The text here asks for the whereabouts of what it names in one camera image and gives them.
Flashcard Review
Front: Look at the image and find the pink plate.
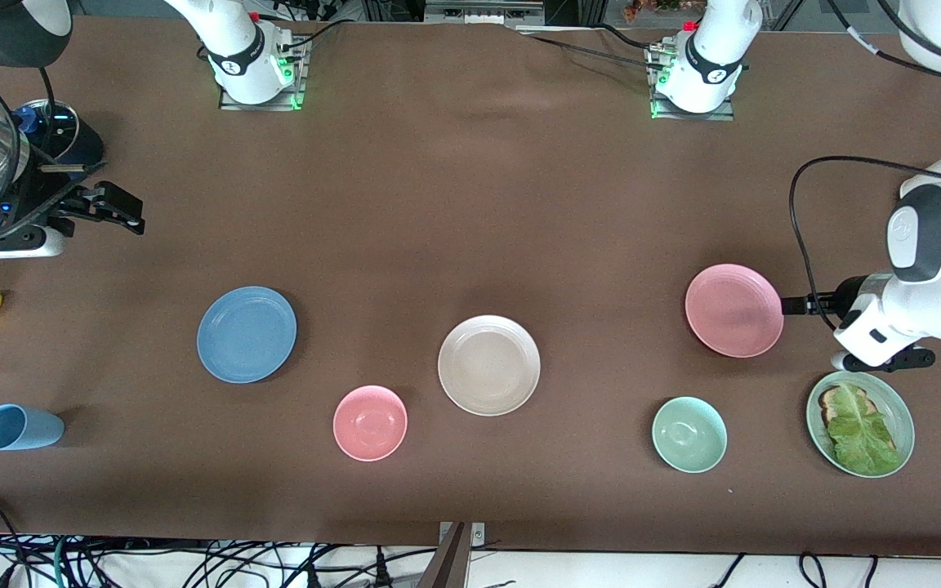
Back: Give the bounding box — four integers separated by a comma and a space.
685, 263, 785, 359

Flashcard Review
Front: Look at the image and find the blue plate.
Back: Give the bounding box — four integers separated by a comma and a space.
196, 286, 298, 385

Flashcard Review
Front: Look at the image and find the white black cooktop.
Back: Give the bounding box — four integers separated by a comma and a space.
0, 227, 63, 260

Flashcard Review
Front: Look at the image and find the black pot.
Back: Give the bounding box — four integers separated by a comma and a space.
11, 98, 105, 176

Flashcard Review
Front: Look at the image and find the glass lid with blue knob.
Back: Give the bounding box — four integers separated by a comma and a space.
15, 100, 81, 158

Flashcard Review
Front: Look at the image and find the toasted bread slice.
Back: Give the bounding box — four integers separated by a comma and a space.
818, 385, 876, 427

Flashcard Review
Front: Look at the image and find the green plate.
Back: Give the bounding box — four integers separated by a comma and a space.
805, 370, 916, 479

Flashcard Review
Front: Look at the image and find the green lettuce leaf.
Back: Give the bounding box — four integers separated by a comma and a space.
826, 384, 903, 476

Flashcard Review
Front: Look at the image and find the green bowl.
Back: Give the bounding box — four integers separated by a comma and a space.
652, 396, 728, 474

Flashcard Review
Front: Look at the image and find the blue cup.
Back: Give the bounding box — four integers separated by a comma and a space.
0, 403, 65, 452

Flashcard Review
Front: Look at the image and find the beige plate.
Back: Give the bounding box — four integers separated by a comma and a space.
438, 315, 542, 417

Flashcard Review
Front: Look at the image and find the pink bowl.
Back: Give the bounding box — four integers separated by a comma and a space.
332, 385, 408, 462

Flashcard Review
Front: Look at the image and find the brown table cloth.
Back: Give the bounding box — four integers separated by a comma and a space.
0, 16, 941, 558

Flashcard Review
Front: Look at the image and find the grey metal box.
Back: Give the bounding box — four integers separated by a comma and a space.
424, 0, 545, 25

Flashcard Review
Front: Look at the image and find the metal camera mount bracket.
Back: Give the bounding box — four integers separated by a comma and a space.
417, 521, 486, 588

